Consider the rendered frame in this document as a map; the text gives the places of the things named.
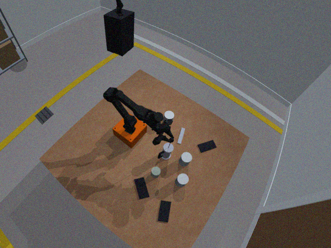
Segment coffee press with black knob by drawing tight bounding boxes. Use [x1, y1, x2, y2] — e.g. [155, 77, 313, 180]
[158, 138, 174, 160]

